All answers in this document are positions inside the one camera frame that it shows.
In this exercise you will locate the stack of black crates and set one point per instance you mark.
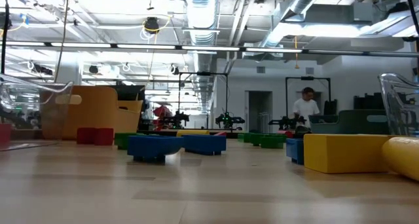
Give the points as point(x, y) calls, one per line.
point(368, 101)

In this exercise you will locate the long blue brick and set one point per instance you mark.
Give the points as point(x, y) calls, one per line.
point(294, 150)
point(204, 144)

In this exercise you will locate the clear plastic tray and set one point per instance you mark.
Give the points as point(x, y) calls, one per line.
point(399, 99)
point(36, 84)

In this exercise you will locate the red bag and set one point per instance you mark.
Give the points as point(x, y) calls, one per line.
point(162, 112)

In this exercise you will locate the small black robot arm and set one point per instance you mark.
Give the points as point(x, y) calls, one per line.
point(285, 122)
point(175, 119)
point(229, 120)

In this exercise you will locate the yellow plastic bin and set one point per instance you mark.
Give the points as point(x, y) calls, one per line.
point(95, 112)

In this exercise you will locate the teal plastic bin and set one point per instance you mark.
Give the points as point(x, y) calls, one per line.
point(348, 122)

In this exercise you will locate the person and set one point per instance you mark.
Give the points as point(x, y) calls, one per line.
point(305, 109)

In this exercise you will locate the red rectangular block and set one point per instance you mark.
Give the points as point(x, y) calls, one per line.
point(5, 134)

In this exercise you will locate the red arch block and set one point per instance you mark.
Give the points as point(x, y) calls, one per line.
point(95, 136)

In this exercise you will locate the black aluminium rig frame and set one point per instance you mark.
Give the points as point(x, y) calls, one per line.
point(231, 135)

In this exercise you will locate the red cylinder block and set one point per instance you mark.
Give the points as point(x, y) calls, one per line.
point(288, 133)

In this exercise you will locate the long green studded brick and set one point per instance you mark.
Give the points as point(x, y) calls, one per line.
point(245, 137)

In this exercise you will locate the square blue brick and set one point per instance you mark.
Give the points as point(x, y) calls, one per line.
point(154, 147)

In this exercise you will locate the black gantry frame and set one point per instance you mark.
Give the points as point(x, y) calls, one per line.
point(203, 73)
point(307, 78)

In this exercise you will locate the yellow rectangular brick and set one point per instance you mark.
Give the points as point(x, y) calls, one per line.
point(343, 153)

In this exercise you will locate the square green brick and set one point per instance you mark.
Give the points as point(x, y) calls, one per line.
point(271, 141)
point(121, 141)
point(285, 138)
point(256, 139)

